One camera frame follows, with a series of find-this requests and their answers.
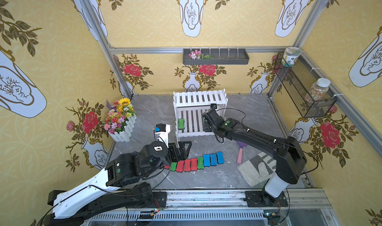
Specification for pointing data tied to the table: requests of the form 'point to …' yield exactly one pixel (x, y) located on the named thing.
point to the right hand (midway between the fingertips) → (211, 120)
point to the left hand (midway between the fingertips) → (179, 142)
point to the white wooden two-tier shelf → (188, 108)
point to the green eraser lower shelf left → (181, 124)
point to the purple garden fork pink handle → (240, 151)
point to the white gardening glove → (258, 169)
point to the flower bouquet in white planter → (120, 119)
